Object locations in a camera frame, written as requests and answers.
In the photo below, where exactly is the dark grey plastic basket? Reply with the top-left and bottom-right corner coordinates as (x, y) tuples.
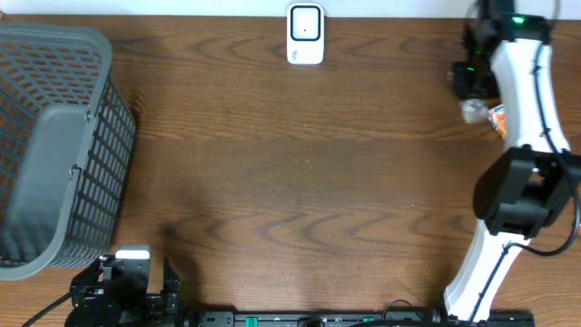
(1, 23), (136, 282)

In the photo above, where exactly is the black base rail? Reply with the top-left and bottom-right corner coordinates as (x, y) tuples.
(181, 299), (537, 327)

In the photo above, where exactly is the white barcode scanner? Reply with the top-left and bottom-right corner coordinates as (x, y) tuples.
(286, 2), (325, 65)

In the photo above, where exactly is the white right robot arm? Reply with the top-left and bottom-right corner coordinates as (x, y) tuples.
(444, 0), (580, 326)

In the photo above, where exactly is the orange small carton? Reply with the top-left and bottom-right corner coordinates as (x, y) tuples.
(487, 104), (507, 139)

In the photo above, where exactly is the white blue medicine box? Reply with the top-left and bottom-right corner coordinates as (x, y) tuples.
(459, 99), (488, 124)

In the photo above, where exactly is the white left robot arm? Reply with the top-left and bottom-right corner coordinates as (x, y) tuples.
(65, 254), (198, 327)

